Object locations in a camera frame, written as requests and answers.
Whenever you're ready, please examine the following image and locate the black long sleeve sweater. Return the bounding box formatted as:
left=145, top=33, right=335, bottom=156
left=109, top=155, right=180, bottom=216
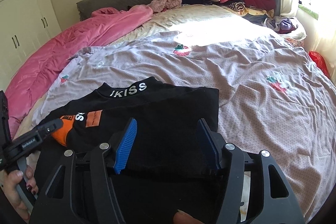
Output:
left=35, top=77, right=219, bottom=223

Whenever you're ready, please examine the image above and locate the person's left hand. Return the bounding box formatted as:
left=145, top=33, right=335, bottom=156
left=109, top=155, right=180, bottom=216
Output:
left=1, top=165, right=39, bottom=223

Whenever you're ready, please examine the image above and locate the person's right hand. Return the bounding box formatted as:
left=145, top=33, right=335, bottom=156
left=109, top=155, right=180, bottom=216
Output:
left=173, top=210, right=203, bottom=224

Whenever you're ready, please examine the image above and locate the lilac patterned bed sheet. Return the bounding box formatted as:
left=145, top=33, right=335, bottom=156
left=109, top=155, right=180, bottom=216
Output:
left=33, top=28, right=335, bottom=221

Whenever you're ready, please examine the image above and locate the pink quilted comforter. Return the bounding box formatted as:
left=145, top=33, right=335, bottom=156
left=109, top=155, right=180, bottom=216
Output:
left=5, top=5, right=153, bottom=136

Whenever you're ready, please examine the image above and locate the beige blanket under sheet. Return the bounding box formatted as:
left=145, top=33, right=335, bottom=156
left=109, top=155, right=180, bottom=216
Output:
left=12, top=5, right=284, bottom=138

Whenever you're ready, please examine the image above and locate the purple crumpled cloth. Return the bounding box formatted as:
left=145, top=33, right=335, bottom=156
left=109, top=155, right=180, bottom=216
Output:
left=264, top=16, right=298, bottom=34

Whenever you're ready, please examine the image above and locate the red plastic bag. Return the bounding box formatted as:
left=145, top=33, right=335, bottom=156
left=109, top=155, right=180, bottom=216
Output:
left=309, top=51, right=331, bottom=79

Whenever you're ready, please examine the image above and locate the pink fuzzy garment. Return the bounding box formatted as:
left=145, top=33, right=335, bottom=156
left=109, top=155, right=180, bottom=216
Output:
left=147, top=0, right=182, bottom=13

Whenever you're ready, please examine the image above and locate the cream wardrobe with handles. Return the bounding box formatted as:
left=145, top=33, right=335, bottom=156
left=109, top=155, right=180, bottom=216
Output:
left=0, top=0, right=61, bottom=90

